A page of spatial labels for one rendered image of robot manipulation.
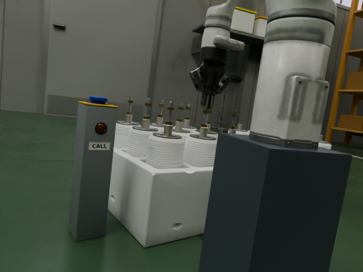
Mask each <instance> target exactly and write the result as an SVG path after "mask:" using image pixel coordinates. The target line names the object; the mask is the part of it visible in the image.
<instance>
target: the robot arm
mask: <svg viewBox="0 0 363 272"><path fill-rule="evenodd" d="M237 1H238V0H227V2H226V3H224V4H221V5H215V6H211V7H209V8H208V10H207V13H206V19H205V27H204V33H203V37H202V41H201V49H200V58H199V60H200V63H199V65H198V68H197V69H196V70H194V71H190V73H189V74H190V76H191V79H192V81H193V83H194V86H195V88H196V90H197V91H199V92H201V93H202V97H201V103H200V104H201V107H202V108H204V109H207V108H208V109H209V110H211V109H212V107H213V103H214V96H215V95H216V94H221V93H222V92H223V90H224V89H225V87H226V86H227V85H228V84H229V82H230V81H231V78H230V77H229V78H228V77H227V75H226V74H225V65H226V63H227V56H228V50H236V51H243V50H244V46H245V44H244V42H241V41H238V40H235V39H231V38H230V30H231V23H232V16H233V12H234V9H235V7H236V4H237ZM265 5H266V11H267V26H266V31H265V38H264V45H263V51H262V55H261V62H260V69H259V75H258V82H257V88H256V95H255V99H254V106H253V113H252V120H251V127H250V134H249V138H250V139H252V140H255V141H260V142H264V143H267V144H273V145H278V146H282V147H292V148H305V149H318V145H319V139H320V133H321V128H322V122H323V119H324V114H325V108H326V103H327V97H328V92H329V87H330V84H329V82H327V81H325V75H326V70H327V64H328V59H329V55H330V49H331V45H332V39H333V33H334V28H335V22H336V18H337V11H338V9H337V5H336V2H335V0H265ZM200 76H201V78H200ZM219 81H220V82H219ZM208 106H209V107H208Z"/></svg>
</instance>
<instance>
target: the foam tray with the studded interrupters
mask: <svg viewBox="0 0 363 272"><path fill-rule="evenodd" d="M145 162H146V157H144V158H137V157H133V156H131V155H129V154H127V153H126V148H116V147H114V148H113V159H112V170H111V181H110V191H109V203H108V210H109V211H110V212H111V213H112V214H113V215H114V217H115V218H116V219H117V220H118V221H119V222H120V223H121V224H122V225H123V226H124V227H125V228H126V229H127V230H128V231H129V232H130V233H131V234H132V235H133V236H134V238H135V239H136V240H137V241H138V242H139V243H140V244H141V245H142V246H143V247H144V248H147V247H152V246H156V245H159V244H163V243H168V242H172V241H176V240H181V239H185V238H188V237H192V236H197V235H201V234H203V233H204V229H205V221H206V214H207V207H208V202H209V195H210V188H211V180H212V173H213V167H194V166H191V165H189V164H187V163H184V162H183V164H182V168H172V169H156V168H154V167H152V166H150V165H148V164H146V163H145Z"/></svg>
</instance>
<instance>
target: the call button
mask: <svg viewBox="0 0 363 272"><path fill-rule="evenodd" d="M89 100H91V103H96V104H105V102H107V98H103V97H95V96H89Z"/></svg>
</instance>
